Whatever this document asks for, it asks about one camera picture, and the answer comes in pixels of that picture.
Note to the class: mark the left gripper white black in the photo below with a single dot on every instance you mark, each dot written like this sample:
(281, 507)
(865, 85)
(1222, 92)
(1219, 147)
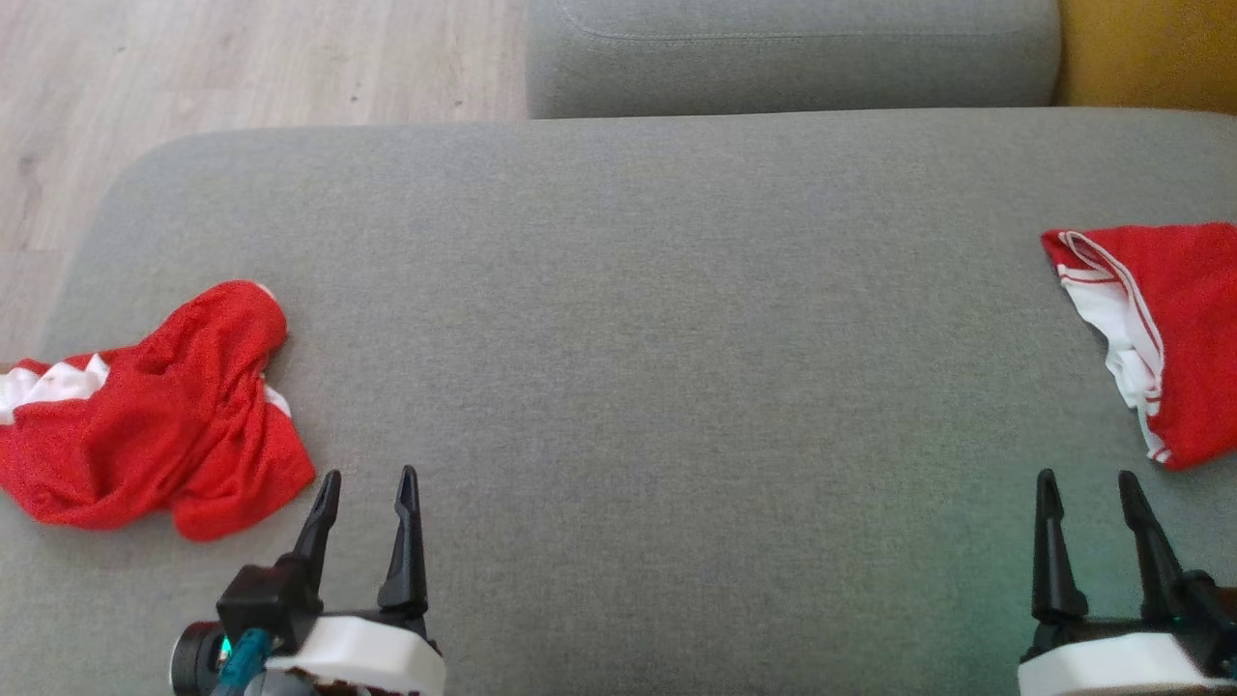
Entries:
(367, 657)

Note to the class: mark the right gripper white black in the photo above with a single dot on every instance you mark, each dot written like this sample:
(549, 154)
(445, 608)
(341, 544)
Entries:
(1111, 667)

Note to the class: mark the red mesh sports shorts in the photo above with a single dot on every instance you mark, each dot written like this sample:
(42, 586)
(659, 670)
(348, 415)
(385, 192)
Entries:
(174, 425)

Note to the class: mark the red basketball jersey white trim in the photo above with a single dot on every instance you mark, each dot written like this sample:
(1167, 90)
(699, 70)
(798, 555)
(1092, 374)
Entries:
(1198, 329)

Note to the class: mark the large grey sofa seat cushion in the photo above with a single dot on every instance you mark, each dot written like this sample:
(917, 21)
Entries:
(628, 338)

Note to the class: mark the small grey sofa cushion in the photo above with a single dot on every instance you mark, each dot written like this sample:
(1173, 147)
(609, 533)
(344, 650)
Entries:
(773, 68)

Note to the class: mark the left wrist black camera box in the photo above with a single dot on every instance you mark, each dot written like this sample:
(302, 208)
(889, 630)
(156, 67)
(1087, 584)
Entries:
(261, 604)

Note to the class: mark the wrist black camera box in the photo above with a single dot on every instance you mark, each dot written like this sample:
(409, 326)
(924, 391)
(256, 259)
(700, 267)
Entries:
(1213, 609)
(261, 604)

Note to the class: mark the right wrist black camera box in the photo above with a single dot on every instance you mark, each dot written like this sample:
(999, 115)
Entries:
(1213, 609)

